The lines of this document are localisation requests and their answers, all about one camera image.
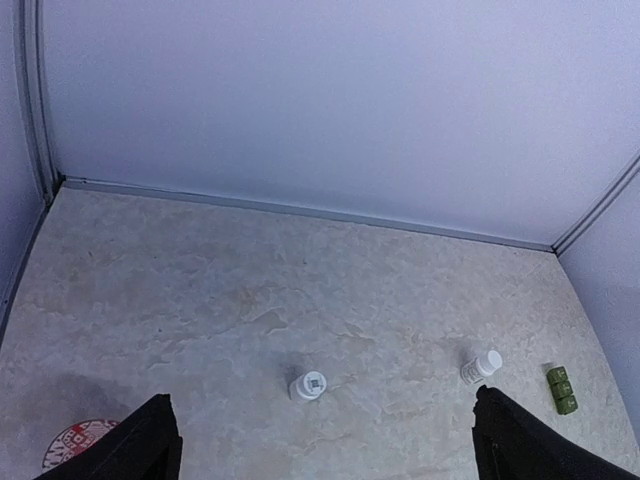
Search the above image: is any white pill bottle with code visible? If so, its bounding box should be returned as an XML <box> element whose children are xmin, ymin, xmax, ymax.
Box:
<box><xmin>288</xmin><ymin>371</ymin><xmax>327</xmax><ymax>402</ymax></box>

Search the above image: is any right aluminium frame post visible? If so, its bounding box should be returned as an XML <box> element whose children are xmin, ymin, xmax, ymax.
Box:
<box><xmin>551</xmin><ymin>153</ymin><xmax>639</xmax><ymax>257</ymax></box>

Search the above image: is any aluminium frame post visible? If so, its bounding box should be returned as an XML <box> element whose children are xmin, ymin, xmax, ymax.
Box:
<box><xmin>551</xmin><ymin>153</ymin><xmax>639</xmax><ymax>257</ymax></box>
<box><xmin>13</xmin><ymin>0</ymin><xmax>64</xmax><ymax>205</ymax></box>

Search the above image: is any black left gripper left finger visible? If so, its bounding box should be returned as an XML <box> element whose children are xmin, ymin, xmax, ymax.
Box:
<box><xmin>38</xmin><ymin>394</ymin><xmax>182</xmax><ymax>480</ymax></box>

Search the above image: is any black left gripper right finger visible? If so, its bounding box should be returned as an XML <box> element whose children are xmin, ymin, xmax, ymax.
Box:
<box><xmin>472</xmin><ymin>385</ymin><xmax>636</xmax><ymax>480</ymax></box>

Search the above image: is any left aluminium frame post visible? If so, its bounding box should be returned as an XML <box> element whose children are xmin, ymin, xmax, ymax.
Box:
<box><xmin>13</xmin><ymin>0</ymin><xmax>64</xmax><ymax>205</ymax></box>

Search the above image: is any red patterned white bowl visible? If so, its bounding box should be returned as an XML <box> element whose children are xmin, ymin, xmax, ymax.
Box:
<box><xmin>42</xmin><ymin>419</ymin><xmax>119</xmax><ymax>473</ymax></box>

